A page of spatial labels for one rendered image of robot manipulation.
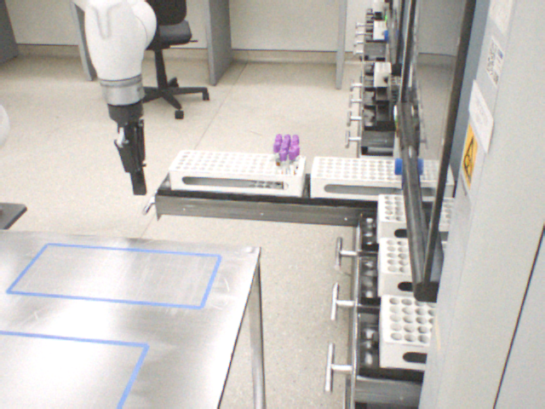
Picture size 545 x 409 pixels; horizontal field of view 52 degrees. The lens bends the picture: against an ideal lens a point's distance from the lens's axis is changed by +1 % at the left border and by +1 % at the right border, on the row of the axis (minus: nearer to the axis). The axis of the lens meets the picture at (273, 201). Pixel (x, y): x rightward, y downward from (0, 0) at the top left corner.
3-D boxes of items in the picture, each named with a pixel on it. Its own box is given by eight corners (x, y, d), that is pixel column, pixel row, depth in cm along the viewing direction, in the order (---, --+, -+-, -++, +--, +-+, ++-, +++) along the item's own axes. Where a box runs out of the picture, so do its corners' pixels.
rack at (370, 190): (445, 187, 125) (449, 162, 121) (450, 210, 116) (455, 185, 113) (313, 180, 129) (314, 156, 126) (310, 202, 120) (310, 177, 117)
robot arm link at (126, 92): (147, 67, 120) (151, 94, 123) (107, 66, 121) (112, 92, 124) (132, 82, 112) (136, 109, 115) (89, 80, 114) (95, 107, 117)
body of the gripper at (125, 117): (134, 107, 116) (140, 147, 121) (147, 93, 123) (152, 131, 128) (100, 106, 117) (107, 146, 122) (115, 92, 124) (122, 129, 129)
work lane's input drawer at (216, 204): (456, 209, 129) (461, 175, 125) (464, 243, 118) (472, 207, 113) (157, 191, 139) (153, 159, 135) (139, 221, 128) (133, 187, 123)
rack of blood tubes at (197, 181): (306, 179, 129) (306, 155, 126) (301, 201, 121) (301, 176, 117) (183, 173, 133) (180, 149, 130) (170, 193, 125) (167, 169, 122)
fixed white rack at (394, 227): (528, 228, 110) (536, 202, 107) (542, 260, 101) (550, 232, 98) (375, 219, 114) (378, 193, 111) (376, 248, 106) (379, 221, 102)
